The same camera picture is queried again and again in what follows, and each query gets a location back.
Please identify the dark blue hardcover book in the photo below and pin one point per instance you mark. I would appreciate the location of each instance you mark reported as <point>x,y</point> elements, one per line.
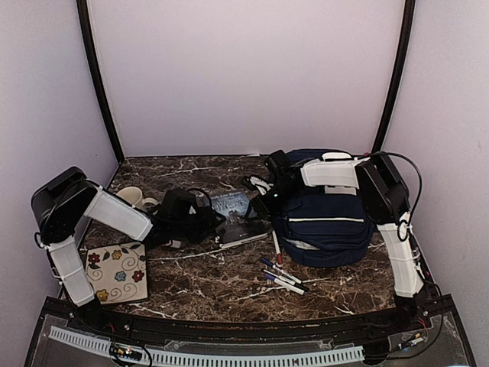
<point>241,223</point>

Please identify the white slotted cable duct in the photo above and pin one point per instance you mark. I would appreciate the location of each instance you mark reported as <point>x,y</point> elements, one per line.
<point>180,353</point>

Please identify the blue capped white marker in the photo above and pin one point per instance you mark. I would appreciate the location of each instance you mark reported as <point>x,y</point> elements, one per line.
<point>270,264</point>

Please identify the cream floral mug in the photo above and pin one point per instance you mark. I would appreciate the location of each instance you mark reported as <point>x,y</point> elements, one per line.
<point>135,197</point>

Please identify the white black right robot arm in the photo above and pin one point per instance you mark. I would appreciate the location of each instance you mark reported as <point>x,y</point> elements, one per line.
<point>385,197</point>

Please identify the black capped white marker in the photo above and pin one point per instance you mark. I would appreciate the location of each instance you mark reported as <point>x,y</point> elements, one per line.
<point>288,286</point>

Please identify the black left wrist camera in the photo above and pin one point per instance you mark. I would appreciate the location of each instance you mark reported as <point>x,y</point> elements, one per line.
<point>179,205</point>

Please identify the purple capped white marker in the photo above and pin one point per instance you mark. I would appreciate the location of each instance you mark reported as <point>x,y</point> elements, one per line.
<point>284,277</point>

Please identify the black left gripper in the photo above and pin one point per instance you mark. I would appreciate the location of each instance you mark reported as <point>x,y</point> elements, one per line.
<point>210,222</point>

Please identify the black front rail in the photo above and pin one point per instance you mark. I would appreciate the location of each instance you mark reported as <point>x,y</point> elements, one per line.
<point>137,322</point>

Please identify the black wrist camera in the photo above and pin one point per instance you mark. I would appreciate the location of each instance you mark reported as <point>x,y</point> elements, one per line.
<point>278,165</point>
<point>179,205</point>

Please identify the navy blue backpack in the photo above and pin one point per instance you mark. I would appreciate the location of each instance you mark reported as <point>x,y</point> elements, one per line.
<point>323,225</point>

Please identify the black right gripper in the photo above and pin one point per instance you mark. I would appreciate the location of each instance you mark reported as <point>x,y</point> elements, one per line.
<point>267,208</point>

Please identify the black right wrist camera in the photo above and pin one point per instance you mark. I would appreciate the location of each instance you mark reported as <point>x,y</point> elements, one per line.
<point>278,165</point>

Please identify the red capped white marker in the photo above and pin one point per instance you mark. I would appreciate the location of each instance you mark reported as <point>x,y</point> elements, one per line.
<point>277,249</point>

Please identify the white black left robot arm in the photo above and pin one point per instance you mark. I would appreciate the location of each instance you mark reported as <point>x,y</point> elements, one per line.
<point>65,207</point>

